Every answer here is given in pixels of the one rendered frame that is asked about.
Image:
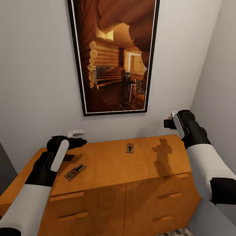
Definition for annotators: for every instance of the cabinet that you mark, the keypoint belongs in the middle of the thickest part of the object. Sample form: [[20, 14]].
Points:
[[144, 193]]

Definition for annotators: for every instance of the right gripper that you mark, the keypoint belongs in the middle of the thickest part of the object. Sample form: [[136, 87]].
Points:
[[168, 124]]

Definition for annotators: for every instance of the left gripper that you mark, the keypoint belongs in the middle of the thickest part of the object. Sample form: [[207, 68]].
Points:
[[78, 142]]

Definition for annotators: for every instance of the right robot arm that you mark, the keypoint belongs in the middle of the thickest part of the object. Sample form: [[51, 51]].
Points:
[[213, 180]]

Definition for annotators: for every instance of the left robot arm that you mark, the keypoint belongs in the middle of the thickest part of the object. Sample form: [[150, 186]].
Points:
[[24, 215]]

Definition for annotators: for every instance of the picture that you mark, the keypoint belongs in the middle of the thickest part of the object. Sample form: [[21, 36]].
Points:
[[114, 43]]

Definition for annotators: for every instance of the door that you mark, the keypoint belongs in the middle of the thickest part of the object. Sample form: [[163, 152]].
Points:
[[7, 171]]

